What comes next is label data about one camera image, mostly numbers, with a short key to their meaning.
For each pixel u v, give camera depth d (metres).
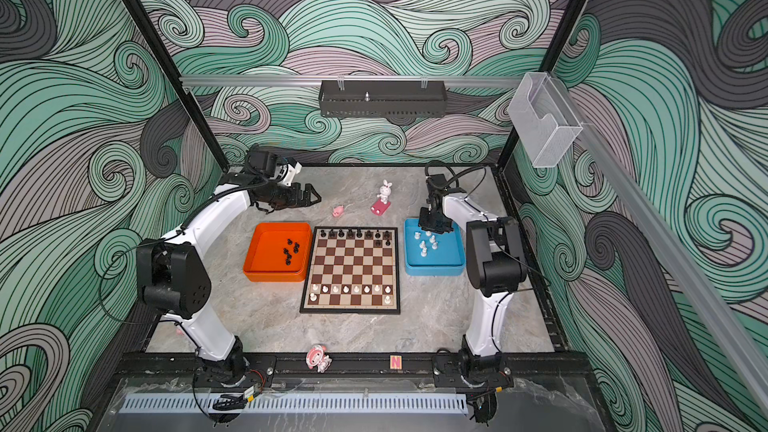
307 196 0.79
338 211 1.04
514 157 1.15
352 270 0.90
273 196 0.74
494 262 0.52
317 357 0.73
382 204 1.07
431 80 0.94
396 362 0.74
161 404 0.76
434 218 0.78
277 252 0.96
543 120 0.79
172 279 0.48
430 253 0.93
